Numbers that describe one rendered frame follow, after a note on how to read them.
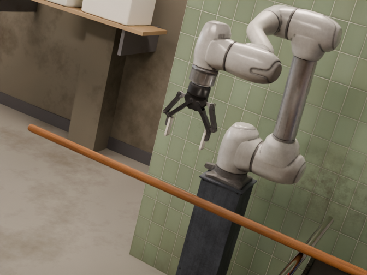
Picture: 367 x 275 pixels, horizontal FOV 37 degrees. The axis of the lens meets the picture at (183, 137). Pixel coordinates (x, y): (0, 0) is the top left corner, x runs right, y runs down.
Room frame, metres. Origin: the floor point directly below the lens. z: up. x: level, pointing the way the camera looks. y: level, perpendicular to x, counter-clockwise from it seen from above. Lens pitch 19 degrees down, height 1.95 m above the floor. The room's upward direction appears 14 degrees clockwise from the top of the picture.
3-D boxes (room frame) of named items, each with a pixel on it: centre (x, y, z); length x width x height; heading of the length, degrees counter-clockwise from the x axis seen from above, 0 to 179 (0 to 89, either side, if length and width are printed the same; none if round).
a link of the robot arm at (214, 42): (1.79, -0.03, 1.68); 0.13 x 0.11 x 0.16; 65
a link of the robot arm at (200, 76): (1.79, -0.01, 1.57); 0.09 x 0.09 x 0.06
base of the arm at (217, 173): (2.39, -0.24, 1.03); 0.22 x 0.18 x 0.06; 68
